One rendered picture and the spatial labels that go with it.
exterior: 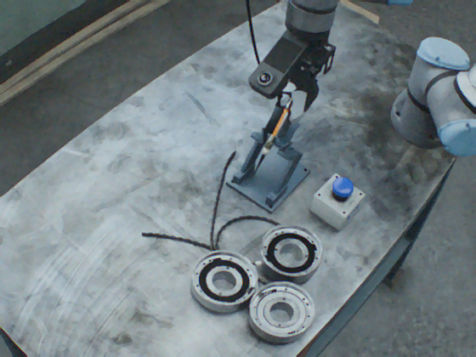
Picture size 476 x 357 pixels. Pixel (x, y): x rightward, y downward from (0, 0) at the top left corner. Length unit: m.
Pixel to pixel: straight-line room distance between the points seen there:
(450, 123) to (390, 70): 0.40
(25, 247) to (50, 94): 1.48
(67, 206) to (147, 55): 1.57
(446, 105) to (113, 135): 0.65
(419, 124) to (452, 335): 0.96
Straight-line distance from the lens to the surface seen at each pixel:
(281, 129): 1.13
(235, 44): 1.52
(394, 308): 2.12
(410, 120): 1.39
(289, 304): 1.08
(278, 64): 1.01
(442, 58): 1.28
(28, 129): 2.46
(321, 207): 1.20
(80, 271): 1.13
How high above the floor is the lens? 1.76
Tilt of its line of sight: 50 degrees down
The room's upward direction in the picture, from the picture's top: 9 degrees clockwise
